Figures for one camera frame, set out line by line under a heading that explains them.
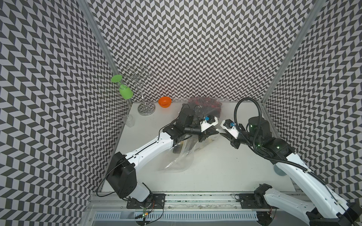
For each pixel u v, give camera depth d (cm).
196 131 63
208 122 59
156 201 72
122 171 41
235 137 59
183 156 75
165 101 116
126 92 103
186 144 77
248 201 73
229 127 56
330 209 37
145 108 134
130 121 100
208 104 115
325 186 40
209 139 84
